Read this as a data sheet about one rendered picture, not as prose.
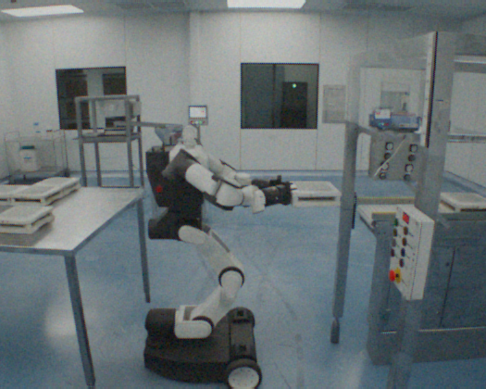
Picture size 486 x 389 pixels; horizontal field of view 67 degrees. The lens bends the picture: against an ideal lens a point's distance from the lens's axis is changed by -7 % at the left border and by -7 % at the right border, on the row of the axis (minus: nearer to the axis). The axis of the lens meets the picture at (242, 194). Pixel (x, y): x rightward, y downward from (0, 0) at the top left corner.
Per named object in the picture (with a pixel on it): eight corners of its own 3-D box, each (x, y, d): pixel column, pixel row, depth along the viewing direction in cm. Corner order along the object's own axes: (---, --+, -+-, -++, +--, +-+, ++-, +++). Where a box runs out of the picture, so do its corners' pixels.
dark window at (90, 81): (59, 130, 699) (55, 69, 670) (60, 130, 701) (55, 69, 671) (129, 128, 701) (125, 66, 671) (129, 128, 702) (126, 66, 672)
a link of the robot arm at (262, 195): (270, 184, 188) (251, 188, 182) (277, 206, 186) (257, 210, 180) (258, 193, 197) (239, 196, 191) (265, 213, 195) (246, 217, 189)
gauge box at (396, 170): (374, 181, 185) (377, 139, 179) (367, 175, 195) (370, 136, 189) (417, 181, 184) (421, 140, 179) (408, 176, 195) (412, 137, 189)
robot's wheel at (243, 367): (268, 371, 201) (251, 397, 205) (267, 366, 206) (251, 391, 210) (235, 358, 198) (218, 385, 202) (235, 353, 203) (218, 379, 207)
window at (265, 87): (240, 129, 703) (240, 62, 672) (240, 129, 704) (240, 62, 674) (317, 129, 704) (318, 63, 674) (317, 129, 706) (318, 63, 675)
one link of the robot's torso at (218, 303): (183, 335, 215) (224, 268, 205) (186, 315, 234) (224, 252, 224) (208, 345, 217) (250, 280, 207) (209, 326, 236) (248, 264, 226)
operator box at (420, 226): (406, 300, 116) (417, 221, 110) (388, 276, 133) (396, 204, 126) (424, 300, 116) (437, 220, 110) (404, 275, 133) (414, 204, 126)
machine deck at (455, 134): (377, 141, 180) (378, 132, 179) (355, 131, 216) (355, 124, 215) (496, 144, 179) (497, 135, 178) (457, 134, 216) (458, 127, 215)
